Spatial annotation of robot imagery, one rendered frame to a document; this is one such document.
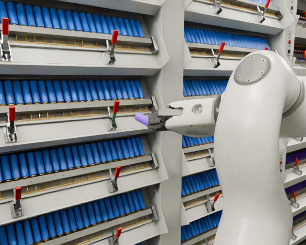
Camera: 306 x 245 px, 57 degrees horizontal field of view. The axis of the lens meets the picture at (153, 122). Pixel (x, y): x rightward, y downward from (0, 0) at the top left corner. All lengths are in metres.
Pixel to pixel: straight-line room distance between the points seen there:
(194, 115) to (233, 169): 0.15
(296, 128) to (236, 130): 0.11
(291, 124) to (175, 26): 0.64
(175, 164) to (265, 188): 0.67
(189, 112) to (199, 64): 0.58
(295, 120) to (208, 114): 0.13
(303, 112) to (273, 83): 0.07
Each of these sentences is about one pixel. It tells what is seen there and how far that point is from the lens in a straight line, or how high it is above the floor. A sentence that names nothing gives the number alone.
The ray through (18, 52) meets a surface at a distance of 0.76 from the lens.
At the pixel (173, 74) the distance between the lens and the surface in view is 0.95.
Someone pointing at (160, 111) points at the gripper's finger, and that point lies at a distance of 0.51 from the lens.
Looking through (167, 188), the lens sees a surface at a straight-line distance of 1.01.
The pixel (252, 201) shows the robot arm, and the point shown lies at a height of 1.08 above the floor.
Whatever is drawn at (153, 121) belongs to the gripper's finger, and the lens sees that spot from 0.57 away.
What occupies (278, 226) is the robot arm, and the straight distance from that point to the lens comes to 0.39.
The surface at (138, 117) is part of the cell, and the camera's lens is 0.62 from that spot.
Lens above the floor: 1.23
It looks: 9 degrees down
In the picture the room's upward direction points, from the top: straight up
